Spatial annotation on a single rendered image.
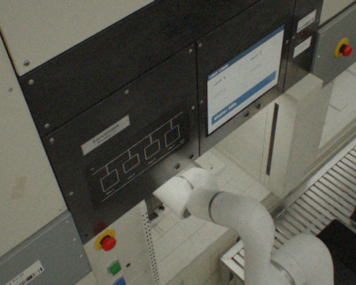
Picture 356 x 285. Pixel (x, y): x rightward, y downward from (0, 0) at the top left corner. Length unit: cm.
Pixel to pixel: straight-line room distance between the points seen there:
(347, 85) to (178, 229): 105
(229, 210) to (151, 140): 26
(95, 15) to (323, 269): 79
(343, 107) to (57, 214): 151
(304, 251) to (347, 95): 125
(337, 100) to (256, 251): 126
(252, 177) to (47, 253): 105
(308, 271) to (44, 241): 61
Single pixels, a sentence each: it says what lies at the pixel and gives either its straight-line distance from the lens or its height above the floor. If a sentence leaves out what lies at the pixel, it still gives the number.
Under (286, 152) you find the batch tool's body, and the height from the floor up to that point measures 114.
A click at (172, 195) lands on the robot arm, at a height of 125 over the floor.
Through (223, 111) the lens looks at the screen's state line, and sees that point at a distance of 139.
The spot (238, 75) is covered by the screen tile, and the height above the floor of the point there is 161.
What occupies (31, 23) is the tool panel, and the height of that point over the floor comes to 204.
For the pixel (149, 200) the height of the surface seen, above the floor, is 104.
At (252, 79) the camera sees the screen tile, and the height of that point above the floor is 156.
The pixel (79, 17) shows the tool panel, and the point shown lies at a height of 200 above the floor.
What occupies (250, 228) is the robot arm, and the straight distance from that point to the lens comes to 125.
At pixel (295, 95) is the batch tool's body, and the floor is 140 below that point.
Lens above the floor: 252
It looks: 49 degrees down
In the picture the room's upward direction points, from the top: 5 degrees counter-clockwise
